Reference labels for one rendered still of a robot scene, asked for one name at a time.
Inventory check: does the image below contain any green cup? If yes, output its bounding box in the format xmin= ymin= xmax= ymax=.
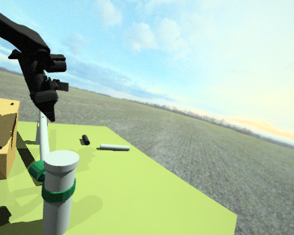
xmin=28 ymin=160 xmax=76 ymax=203

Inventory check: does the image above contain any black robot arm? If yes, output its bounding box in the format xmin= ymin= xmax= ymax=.
xmin=0 ymin=12 xmax=69 ymax=92

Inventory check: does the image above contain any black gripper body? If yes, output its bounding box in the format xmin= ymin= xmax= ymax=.
xmin=23 ymin=73 xmax=59 ymax=103

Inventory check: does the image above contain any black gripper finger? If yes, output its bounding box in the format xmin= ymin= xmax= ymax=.
xmin=34 ymin=99 xmax=58 ymax=122

